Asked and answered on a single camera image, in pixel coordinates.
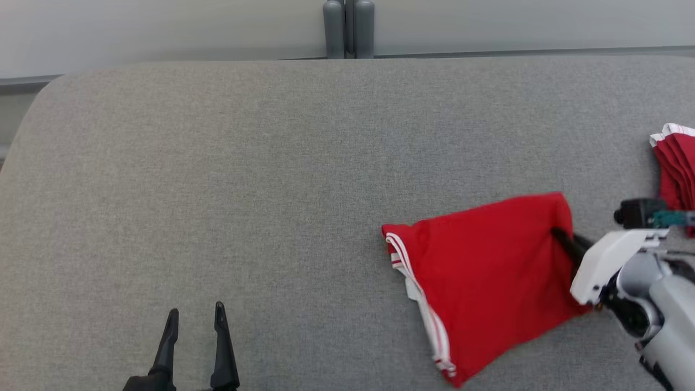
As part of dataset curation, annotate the grey partition frame upright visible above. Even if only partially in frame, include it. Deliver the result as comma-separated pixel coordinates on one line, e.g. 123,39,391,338
344,0,356,58

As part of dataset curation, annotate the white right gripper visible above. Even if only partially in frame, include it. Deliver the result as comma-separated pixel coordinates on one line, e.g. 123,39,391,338
551,228,669,306

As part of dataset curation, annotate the red shorts white trim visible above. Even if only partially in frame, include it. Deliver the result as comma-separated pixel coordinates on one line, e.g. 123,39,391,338
650,123,695,238

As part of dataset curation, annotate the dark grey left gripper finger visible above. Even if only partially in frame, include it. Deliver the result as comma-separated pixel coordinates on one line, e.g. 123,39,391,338
211,302,239,389
149,308,180,389

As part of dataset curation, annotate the teal right cable plug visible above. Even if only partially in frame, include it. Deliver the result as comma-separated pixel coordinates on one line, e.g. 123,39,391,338
652,211,695,228

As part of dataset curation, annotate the red Bulls basketball jersey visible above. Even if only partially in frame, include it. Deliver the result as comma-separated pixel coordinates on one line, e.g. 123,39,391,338
382,192,592,389

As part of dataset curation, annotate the grey fabric sofa seat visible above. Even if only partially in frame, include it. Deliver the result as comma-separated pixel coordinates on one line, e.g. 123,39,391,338
0,54,695,391

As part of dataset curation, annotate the grey cylindrical partition foot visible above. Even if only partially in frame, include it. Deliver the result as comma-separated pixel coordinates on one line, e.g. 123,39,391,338
354,0,375,59
323,0,346,59

